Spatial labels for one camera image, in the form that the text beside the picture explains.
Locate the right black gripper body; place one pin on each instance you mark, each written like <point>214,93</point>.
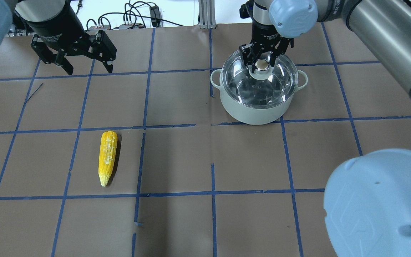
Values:
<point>263,34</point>

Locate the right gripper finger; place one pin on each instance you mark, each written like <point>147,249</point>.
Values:
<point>280,49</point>
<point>250,53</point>

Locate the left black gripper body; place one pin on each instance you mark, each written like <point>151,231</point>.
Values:
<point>50,23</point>

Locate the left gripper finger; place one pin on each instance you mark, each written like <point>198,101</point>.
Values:
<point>45,53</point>
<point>97,47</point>

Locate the glass pot lid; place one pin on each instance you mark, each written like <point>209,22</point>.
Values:
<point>261,89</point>

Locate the yellow corn cob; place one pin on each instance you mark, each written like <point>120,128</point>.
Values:
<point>107,156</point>

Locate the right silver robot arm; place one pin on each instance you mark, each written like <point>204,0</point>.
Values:
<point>271,180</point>

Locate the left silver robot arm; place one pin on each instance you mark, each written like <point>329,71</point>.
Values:
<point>10,7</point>

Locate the pale green cooking pot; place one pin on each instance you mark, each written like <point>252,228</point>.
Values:
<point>245,114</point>

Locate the black power adapter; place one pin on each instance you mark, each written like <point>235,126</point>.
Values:
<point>155,16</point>

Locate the aluminium frame post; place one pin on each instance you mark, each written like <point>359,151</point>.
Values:
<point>207,14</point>

